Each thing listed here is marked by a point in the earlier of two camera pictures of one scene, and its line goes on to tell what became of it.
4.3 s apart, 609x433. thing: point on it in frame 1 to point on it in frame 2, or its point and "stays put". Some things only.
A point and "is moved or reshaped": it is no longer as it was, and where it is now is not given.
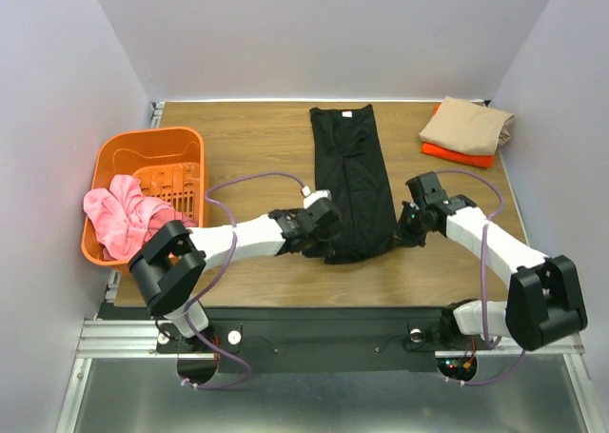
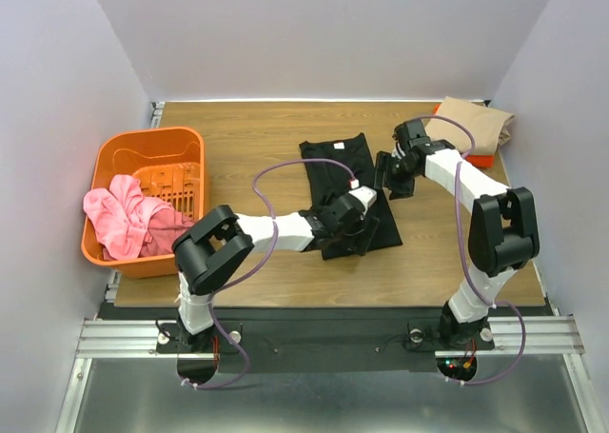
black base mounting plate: [319, 340] stays put
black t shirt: [350, 169] is moved or reshaped
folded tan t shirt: [467, 126] stays put
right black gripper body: [406, 225] to [389, 176]
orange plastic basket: [169, 164] stays put
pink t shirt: [122, 219] stays put
